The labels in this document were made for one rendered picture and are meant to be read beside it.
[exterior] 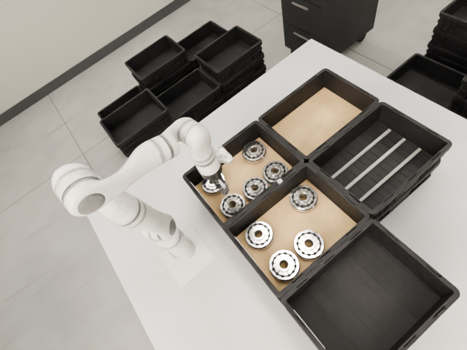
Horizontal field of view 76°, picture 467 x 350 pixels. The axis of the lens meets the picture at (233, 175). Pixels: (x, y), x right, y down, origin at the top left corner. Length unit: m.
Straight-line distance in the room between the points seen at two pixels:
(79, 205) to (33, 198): 2.43
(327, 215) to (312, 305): 0.32
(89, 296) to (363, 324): 1.82
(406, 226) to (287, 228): 0.47
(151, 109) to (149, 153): 1.48
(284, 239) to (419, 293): 0.44
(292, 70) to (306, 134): 0.57
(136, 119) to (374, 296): 1.77
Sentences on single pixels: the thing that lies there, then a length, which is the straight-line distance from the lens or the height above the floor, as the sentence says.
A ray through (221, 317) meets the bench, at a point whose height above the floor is 0.70.
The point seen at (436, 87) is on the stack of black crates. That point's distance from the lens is 2.40.
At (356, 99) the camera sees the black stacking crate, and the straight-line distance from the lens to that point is 1.42.
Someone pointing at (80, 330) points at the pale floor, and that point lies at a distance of 2.40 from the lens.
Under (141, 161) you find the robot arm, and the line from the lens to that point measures 0.75.
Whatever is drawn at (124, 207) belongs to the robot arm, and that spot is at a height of 1.26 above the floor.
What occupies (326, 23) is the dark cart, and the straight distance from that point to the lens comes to 2.49.
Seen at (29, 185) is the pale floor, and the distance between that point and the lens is 3.26.
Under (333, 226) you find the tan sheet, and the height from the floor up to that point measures 0.83.
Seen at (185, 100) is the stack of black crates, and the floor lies 0.38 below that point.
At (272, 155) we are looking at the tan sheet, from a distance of 1.30.
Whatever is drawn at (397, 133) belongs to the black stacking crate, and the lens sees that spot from 1.39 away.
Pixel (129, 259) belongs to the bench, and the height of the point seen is 0.70.
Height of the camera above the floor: 1.91
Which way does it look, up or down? 57 degrees down
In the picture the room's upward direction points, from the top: 24 degrees counter-clockwise
